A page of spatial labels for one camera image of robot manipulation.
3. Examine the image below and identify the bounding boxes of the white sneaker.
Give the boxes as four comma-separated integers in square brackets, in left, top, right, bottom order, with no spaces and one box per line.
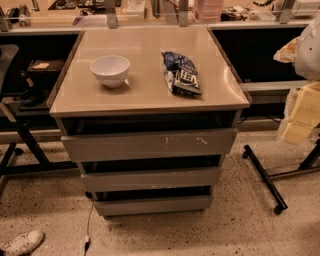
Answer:
[0,230,45,256]

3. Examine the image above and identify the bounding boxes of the grey drawer cabinet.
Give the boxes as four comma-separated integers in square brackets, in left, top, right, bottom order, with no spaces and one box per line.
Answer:
[50,26,249,203]

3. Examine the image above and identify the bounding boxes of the grey drawer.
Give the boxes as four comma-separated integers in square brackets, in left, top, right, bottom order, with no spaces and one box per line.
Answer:
[81,167,222,192]
[62,128,237,162]
[95,195,213,216]

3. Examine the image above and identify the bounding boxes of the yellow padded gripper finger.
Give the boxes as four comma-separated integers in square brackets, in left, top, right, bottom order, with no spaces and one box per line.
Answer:
[281,82,320,144]

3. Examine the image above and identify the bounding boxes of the white bowl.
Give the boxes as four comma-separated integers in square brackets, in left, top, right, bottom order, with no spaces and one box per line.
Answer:
[90,55,130,88]

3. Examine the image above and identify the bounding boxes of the grey bottom drawer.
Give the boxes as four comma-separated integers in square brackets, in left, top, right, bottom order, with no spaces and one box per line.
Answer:
[95,195,213,216]

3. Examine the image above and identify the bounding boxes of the black floor cable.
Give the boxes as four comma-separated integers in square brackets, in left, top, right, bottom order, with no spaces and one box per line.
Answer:
[82,199,96,256]

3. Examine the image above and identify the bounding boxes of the blue chip bag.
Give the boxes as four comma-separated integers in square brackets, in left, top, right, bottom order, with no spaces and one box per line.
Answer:
[162,51,202,95]

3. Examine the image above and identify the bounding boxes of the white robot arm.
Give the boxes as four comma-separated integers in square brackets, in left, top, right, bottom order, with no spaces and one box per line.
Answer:
[273,15,320,144]

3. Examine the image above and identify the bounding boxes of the black table frame left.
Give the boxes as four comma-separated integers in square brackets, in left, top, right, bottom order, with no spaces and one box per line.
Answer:
[0,99,79,198]

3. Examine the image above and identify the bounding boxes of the grey top drawer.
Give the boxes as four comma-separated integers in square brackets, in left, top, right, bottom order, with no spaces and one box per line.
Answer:
[62,128,237,162]

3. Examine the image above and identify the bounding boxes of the black wheeled stand right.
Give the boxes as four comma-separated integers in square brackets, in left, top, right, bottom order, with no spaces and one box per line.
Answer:
[242,139,320,215]

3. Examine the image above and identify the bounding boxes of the pink stacked containers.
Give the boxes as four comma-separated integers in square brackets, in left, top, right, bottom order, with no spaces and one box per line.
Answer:
[193,0,224,23]

